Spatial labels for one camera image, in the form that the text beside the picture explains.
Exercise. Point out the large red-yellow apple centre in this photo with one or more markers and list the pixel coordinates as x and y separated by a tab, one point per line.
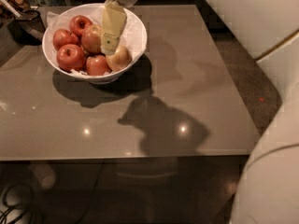
91	39

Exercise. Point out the white ceramic bowl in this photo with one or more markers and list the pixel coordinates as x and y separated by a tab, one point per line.
54	64

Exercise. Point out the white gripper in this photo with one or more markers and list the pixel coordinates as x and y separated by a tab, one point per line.
114	20

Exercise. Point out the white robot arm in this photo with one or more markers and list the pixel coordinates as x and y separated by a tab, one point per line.
260	40

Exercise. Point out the yellow-green apple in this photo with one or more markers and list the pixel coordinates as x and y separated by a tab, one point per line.
120	59

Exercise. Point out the red apple front left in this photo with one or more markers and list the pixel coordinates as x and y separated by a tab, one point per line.
70	57

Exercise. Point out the red apple back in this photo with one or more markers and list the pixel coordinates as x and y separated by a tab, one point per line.
78	23

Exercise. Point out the red apple front centre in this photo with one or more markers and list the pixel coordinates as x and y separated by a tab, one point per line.
97	66

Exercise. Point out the red apple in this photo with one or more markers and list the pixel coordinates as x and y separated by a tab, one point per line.
63	37
78	23
70	57
97	66

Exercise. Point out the white paper liner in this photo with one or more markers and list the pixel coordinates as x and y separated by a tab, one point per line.
134	31

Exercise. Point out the black container on left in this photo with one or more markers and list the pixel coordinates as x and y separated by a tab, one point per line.
28	29

